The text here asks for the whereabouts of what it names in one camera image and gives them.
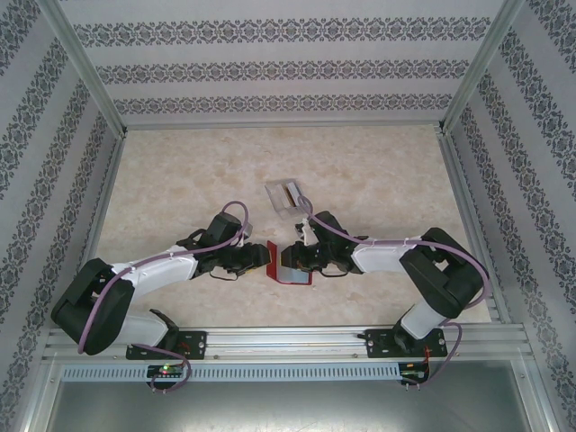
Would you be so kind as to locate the red card holder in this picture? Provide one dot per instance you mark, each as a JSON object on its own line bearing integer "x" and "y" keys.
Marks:
{"x": 294, "y": 275}

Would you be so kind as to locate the clear plastic card box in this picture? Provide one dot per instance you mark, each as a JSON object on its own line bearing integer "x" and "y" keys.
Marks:
{"x": 279, "y": 201}

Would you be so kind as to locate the blue VIP credit card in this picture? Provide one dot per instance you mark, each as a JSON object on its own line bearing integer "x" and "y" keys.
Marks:
{"x": 295, "y": 191}

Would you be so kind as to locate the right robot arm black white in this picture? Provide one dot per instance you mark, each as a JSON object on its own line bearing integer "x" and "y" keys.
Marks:
{"x": 382, "y": 258}

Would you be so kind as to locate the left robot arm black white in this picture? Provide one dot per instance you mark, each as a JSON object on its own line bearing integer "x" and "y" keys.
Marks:
{"x": 153, "y": 274}

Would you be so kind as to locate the gold credit card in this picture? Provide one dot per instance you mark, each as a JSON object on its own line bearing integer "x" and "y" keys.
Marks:
{"x": 287, "y": 193}

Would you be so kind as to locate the left circuit board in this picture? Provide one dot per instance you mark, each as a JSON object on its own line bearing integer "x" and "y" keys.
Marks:
{"x": 166, "y": 371}

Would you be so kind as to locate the circuit board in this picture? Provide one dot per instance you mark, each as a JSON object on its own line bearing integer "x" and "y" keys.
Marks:
{"x": 166, "y": 371}
{"x": 414, "y": 373}

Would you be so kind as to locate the grey metal panel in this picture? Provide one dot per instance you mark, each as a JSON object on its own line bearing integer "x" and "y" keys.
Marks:
{"x": 288, "y": 407}

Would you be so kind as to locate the right circuit board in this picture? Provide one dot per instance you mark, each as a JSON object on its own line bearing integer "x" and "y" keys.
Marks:
{"x": 414, "y": 373}

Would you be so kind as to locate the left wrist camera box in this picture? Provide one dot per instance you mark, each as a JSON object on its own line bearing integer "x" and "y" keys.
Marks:
{"x": 247, "y": 230}

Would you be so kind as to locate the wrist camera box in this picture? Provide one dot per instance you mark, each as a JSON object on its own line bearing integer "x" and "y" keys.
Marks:
{"x": 247, "y": 230}
{"x": 304, "y": 229}

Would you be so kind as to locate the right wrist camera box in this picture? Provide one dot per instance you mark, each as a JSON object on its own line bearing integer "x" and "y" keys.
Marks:
{"x": 304, "y": 229}

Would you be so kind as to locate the aluminium mounting rail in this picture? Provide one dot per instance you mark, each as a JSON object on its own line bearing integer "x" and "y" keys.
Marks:
{"x": 288, "y": 344}

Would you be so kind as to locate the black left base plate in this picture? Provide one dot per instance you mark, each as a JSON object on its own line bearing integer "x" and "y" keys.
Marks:
{"x": 195, "y": 344}

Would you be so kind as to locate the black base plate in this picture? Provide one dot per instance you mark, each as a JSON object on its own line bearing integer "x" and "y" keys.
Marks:
{"x": 195, "y": 344}
{"x": 378, "y": 344}

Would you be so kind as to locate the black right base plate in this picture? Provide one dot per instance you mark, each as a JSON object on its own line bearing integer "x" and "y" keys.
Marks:
{"x": 378, "y": 344}

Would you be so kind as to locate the aluminium side frame rail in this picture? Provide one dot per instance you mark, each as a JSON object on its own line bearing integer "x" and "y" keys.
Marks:
{"x": 460, "y": 189}
{"x": 106, "y": 189}

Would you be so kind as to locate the aluminium upright frame post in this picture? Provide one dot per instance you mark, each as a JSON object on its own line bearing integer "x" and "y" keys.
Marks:
{"x": 483, "y": 67}
{"x": 83, "y": 67}

